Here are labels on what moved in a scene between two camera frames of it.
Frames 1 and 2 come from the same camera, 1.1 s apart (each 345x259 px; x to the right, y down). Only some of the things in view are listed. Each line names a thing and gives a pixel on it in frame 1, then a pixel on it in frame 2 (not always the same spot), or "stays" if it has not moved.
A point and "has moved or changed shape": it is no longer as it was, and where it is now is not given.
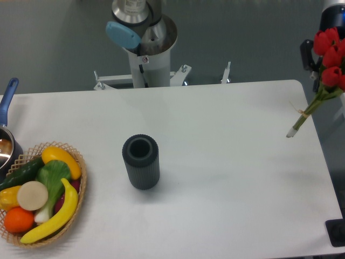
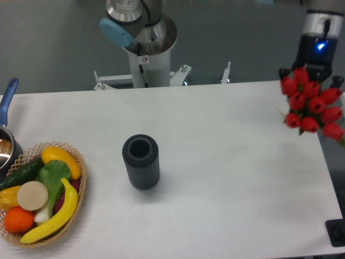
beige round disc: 32,195 stays
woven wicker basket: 27,156 stays
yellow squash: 55,153 stays
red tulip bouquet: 328,45 has moved or changed shape
